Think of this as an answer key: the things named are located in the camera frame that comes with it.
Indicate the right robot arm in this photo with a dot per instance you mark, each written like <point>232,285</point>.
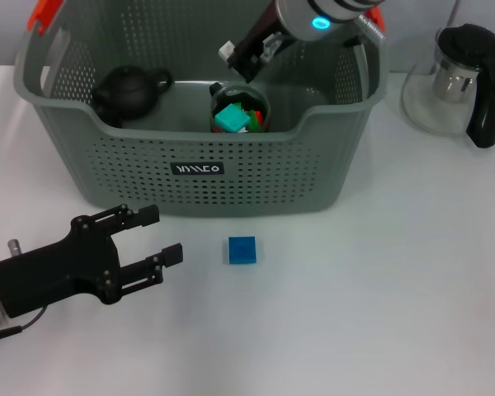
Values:
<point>305,16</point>

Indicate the black clay teapot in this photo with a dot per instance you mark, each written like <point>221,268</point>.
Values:
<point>128,88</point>

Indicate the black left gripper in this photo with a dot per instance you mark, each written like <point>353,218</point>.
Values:
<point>53,276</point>

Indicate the grey perforated storage basket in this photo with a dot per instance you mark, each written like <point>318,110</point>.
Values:
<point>251,181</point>

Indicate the white two-stud brick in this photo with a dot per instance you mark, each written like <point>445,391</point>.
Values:
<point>227,50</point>

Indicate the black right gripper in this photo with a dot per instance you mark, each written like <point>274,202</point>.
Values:
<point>268,33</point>

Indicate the black clay teacup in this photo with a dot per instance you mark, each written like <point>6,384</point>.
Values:
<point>112,119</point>

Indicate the teal square brick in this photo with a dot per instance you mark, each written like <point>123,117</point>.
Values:
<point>231,118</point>

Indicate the blue square brick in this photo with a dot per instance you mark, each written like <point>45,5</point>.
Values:
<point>241,250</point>

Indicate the bright red slope brick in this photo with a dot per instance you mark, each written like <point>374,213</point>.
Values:
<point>262,120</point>

